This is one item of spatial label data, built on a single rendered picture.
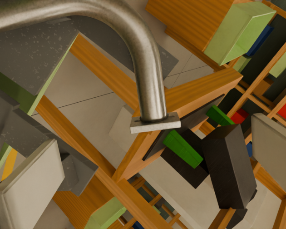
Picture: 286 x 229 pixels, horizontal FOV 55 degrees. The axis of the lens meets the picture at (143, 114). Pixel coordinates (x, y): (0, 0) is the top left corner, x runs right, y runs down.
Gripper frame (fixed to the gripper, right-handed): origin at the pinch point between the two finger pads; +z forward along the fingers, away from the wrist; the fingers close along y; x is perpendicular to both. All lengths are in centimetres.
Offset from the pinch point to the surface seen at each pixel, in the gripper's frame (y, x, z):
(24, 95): -22.2, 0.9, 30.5
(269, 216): 223, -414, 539
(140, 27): -0.1, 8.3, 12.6
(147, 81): -0.1, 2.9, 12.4
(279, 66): 226, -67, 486
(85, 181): -8.7, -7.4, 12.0
